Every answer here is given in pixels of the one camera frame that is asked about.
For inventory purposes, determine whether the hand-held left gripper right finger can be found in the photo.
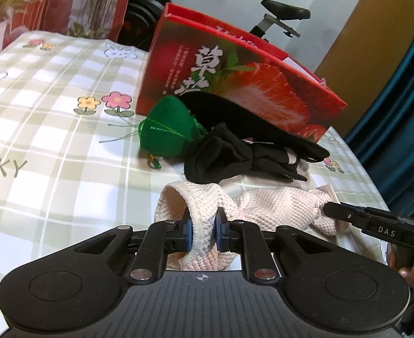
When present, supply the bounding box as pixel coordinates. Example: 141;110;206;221
212;207;336;286

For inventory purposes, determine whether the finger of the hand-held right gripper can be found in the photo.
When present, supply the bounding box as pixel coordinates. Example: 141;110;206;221
322;201;369;232

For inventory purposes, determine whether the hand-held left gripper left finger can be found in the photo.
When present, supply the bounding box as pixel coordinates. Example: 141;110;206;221
66;211;195;286

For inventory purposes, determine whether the white knitted cloth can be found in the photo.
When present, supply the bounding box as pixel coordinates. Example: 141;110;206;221
154;180;349;272

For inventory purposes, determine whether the black sock with white patch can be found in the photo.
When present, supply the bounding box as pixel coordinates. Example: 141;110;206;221
249;145;309;183

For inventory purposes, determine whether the green drawstring pouch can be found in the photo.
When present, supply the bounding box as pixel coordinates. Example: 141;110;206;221
99;95;208;170

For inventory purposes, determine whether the black curved cloth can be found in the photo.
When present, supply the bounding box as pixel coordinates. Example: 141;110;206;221
184;92;331;163

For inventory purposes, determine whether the red strawberry print box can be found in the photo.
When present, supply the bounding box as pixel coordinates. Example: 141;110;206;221
136;3;348;146

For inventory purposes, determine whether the person's right hand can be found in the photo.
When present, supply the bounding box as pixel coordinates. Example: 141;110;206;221
386;244;414;291

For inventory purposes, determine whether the teal curtain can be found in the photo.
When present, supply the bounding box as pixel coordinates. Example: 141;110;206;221
344;7;414;219

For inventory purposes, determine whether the checked green tablecloth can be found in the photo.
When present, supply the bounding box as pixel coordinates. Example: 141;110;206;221
0;32;391;329

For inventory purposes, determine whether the wooden door panel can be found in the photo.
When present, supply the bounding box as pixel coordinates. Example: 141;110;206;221
314;0;414;135

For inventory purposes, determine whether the black exercise bike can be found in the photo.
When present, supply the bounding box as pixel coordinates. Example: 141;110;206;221
119;0;312;53

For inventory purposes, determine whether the printed backdrop cloth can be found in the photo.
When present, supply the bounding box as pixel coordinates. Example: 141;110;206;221
0;0;141;53

